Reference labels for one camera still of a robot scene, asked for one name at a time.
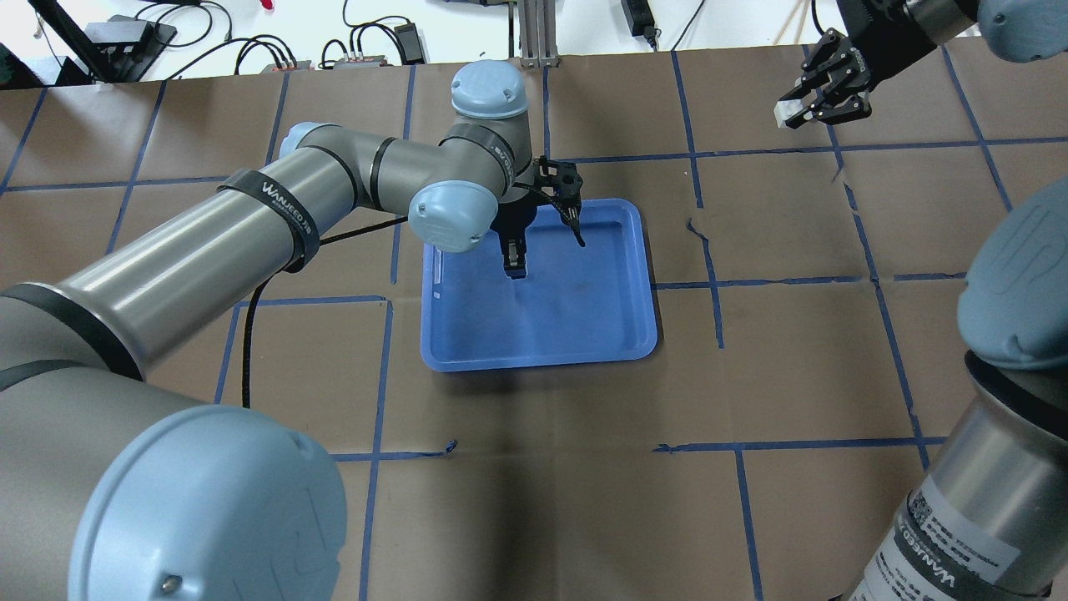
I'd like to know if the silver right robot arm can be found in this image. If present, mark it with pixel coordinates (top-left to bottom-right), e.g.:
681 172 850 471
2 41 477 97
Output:
775 1 1067 600

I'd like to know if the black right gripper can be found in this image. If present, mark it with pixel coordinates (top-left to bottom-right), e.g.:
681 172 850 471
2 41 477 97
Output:
778 1 937 129

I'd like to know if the blue plastic tray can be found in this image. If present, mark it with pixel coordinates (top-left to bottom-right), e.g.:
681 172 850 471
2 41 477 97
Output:
421 197 659 371

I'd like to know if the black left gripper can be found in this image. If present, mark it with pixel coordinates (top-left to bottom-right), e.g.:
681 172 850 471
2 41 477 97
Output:
491 156 587 270

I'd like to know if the aluminium frame post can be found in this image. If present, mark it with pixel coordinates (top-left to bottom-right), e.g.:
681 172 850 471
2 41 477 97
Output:
517 0 560 68

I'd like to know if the black power adapter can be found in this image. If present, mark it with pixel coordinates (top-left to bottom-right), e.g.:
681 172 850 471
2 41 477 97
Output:
621 0 657 38

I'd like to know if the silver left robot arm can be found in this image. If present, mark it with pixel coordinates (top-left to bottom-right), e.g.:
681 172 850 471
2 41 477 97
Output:
3 60 582 600

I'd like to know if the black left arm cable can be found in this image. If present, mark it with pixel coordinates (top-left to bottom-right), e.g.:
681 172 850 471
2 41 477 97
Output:
240 215 411 410

